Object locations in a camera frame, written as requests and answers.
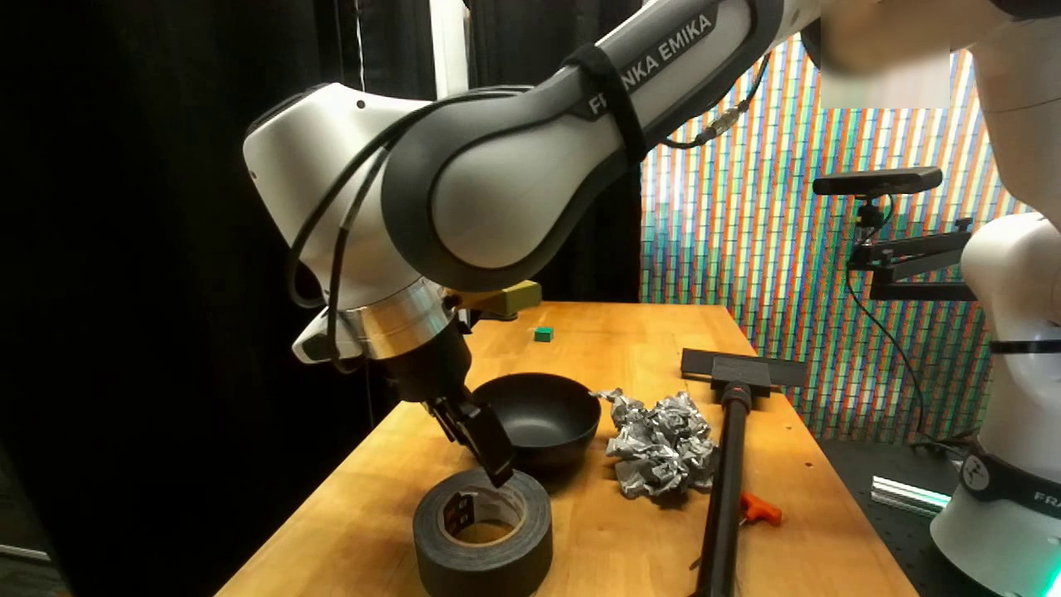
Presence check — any black bar camera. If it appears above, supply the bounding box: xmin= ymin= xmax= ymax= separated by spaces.
xmin=813 ymin=165 xmax=945 ymax=202

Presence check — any black camera cable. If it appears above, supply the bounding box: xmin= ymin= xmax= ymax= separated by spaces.
xmin=842 ymin=262 xmax=974 ymax=458

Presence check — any crumpled silver foil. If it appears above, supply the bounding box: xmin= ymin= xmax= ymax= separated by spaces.
xmin=597 ymin=386 xmax=722 ymax=509

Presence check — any small orange object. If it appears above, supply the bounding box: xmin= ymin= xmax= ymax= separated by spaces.
xmin=740 ymin=492 xmax=787 ymax=530

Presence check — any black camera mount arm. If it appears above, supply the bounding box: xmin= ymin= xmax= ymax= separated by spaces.
xmin=847 ymin=195 xmax=988 ymax=305

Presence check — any black tape roll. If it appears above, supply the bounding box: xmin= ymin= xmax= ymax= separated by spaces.
xmin=410 ymin=463 xmax=557 ymax=597

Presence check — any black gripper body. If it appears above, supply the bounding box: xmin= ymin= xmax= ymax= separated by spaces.
xmin=379 ymin=322 xmax=477 ymax=411

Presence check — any wrist camera mount plate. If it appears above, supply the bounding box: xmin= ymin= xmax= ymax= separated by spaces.
xmin=453 ymin=280 xmax=546 ymax=324

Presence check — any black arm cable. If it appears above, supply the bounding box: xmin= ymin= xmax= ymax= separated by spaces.
xmin=282 ymin=93 xmax=445 ymax=376

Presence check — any black long-handled squeegee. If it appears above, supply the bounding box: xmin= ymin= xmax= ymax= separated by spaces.
xmin=678 ymin=344 xmax=809 ymax=597

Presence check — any black bowl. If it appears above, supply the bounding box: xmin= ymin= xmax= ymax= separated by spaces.
xmin=470 ymin=372 xmax=608 ymax=488

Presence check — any aluminium profile bar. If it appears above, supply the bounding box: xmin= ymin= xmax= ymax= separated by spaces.
xmin=870 ymin=471 xmax=955 ymax=520

